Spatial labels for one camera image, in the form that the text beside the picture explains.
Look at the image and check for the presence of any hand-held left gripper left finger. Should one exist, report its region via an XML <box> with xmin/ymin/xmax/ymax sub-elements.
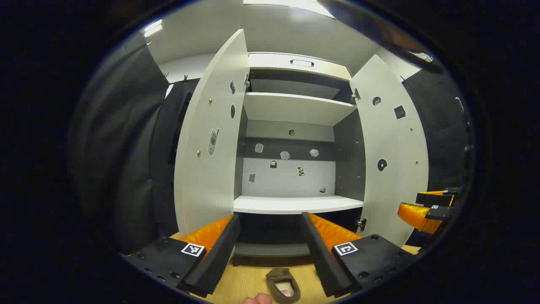
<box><xmin>120</xmin><ymin>214</ymin><xmax>241</xmax><ymax>296</ymax></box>

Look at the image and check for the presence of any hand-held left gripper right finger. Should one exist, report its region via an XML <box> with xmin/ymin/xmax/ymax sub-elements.
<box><xmin>301</xmin><ymin>212</ymin><xmax>417</xmax><ymax>298</ymax></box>

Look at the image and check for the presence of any brown fuzzy shoe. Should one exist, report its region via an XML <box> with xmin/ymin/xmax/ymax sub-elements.
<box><xmin>266</xmin><ymin>267</ymin><xmax>301</xmax><ymax>304</ymax></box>

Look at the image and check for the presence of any white cabinet door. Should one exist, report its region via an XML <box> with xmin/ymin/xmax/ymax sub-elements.
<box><xmin>174</xmin><ymin>29</ymin><xmax>250</xmax><ymax>237</ymax></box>
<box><xmin>349</xmin><ymin>54</ymin><xmax>429</xmax><ymax>247</ymax></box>

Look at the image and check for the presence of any black backdrop cloth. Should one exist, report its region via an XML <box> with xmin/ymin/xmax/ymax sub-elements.
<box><xmin>70</xmin><ymin>41</ymin><xmax>475</xmax><ymax>254</ymax></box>

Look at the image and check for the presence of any small ceiling light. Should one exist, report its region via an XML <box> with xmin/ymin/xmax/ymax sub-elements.
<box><xmin>143</xmin><ymin>19</ymin><xmax>163</xmax><ymax>38</ymax></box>

